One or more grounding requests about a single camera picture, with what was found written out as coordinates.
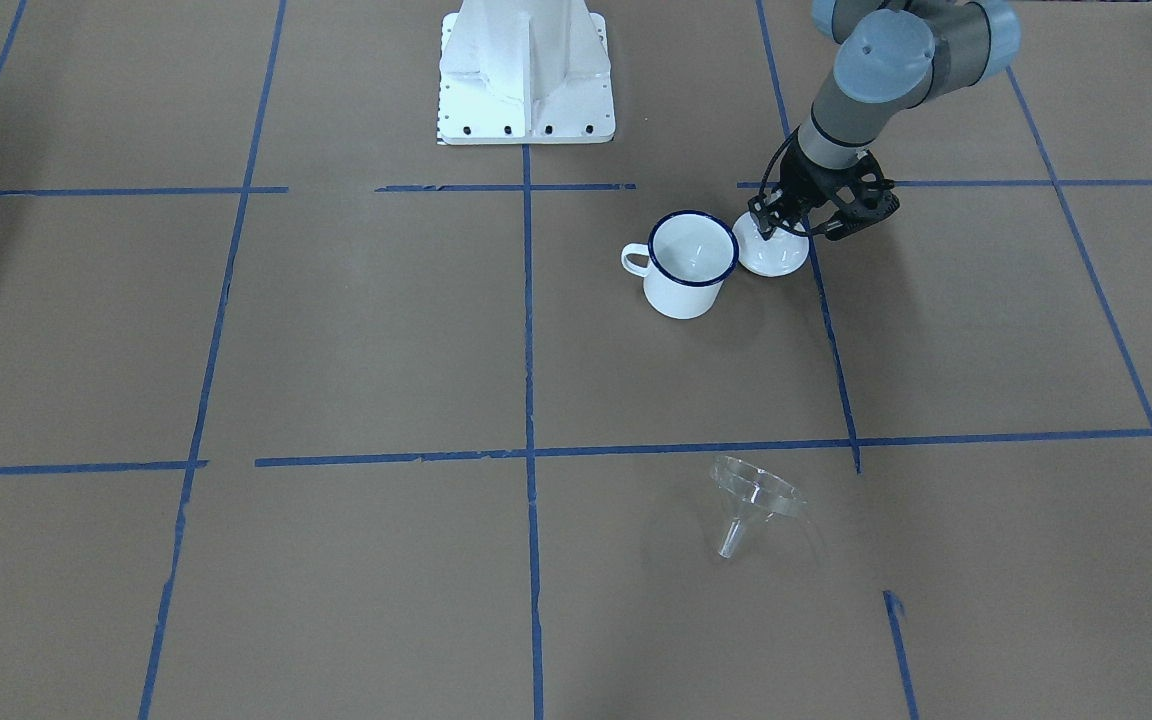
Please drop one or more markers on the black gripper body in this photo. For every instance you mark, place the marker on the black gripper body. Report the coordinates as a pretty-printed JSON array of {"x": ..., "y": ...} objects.
[{"x": 804, "y": 186}]

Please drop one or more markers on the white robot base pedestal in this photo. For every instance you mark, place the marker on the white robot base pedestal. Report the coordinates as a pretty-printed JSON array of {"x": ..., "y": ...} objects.
[{"x": 514, "y": 72}]

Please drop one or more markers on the white enamel mug blue rim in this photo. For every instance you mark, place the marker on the white enamel mug blue rim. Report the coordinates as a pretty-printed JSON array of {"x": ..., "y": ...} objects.
[{"x": 688, "y": 256}]

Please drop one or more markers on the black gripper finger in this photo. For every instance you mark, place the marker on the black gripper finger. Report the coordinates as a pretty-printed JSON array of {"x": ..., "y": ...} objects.
[{"x": 765, "y": 228}]

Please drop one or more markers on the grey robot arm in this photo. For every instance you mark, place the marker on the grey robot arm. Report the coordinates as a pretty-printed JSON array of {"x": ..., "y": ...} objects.
[{"x": 891, "y": 56}]

